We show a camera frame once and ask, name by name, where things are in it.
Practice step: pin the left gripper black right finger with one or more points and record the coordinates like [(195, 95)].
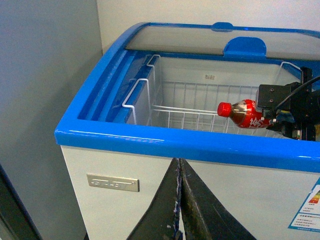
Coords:
[(203, 215)]

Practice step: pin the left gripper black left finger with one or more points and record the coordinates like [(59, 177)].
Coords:
[(161, 221)]

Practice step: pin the red cola bottle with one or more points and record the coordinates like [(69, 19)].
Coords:
[(243, 114)]

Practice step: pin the silver brand nameplate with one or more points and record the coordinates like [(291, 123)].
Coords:
[(113, 182)]

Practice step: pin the white blue chest freezer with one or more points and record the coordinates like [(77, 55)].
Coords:
[(261, 181)]

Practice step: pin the white wire freezer basket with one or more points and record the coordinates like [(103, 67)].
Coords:
[(184, 93)]

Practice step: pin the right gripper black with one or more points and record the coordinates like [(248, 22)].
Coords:
[(294, 108)]

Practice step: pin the energy efficiency label sticker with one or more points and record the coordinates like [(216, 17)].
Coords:
[(307, 217)]

